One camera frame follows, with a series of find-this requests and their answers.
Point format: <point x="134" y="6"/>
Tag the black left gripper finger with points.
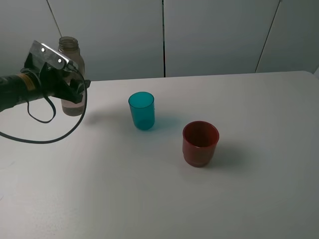
<point x="76" y="89"/>

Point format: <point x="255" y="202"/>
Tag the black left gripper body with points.
<point x="47" y="80"/>

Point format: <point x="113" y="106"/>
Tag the clear brownish plastic bottle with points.
<point x="69" y="47"/>

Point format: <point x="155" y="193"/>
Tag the teal translucent plastic cup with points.
<point x="142" y="107"/>

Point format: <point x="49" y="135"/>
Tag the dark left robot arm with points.
<point x="17" y="89"/>

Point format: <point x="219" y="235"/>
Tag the red plastic cup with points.
<point x="200" y="139"/>

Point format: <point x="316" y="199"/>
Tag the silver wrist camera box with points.
<point x="52" y="57"/>

